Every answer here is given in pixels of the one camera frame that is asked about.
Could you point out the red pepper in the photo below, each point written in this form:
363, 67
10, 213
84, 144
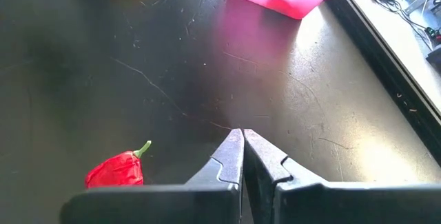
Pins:
117, 170

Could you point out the black metal table frame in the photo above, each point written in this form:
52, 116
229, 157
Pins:
389, 76

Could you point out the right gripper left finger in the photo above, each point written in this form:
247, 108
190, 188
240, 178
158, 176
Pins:
220, 169

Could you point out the dark grey box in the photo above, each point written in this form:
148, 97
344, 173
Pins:
435, 56

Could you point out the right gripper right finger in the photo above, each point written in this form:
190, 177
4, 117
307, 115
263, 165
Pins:
265, 169

